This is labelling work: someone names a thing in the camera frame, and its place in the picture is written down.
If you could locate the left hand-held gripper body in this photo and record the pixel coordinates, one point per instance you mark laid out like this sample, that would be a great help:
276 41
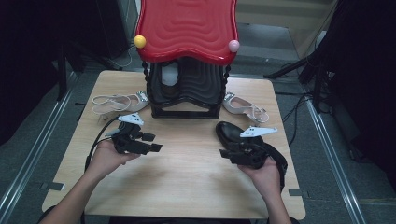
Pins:
127 137

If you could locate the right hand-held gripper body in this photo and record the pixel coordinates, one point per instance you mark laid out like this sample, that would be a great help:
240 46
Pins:
250 154

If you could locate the black leather shoe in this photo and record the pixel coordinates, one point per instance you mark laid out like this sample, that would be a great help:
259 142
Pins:
169 90
229 132

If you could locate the red and black shoe rack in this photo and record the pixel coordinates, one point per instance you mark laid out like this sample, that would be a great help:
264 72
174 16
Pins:
186 28

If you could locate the person's right hand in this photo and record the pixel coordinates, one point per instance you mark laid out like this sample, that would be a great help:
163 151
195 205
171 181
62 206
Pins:
264 179

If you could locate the person's left hand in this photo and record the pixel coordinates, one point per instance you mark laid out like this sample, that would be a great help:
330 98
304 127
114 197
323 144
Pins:
106 158

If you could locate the grey tape strip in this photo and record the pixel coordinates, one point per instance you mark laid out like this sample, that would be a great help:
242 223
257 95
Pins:
51 186
298 193

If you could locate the black metal stand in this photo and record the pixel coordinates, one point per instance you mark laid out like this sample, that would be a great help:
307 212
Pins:
62 81

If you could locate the black tripod leg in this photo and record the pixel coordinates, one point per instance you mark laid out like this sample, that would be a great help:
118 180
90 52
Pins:
286 68

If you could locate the dark curtain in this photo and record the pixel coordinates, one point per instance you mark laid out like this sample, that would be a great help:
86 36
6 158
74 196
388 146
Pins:
367 62
31 46

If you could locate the metal floor rail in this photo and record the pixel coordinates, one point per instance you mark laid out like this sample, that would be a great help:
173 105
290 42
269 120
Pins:
330 158
31 158

